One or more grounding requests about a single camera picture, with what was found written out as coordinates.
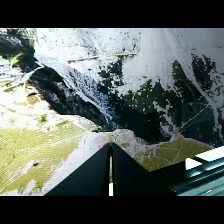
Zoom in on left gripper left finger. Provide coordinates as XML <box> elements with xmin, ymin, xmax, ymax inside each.
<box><xmin>45</xmin><ymin>142</ymin><xmax>111</xmax><ymax>197</ymax></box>

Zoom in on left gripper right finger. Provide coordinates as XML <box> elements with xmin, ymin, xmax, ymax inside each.
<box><xmin>111</xmin><ymin>142</ymin><xmax>176</xmax><ymax>197</ymax></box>

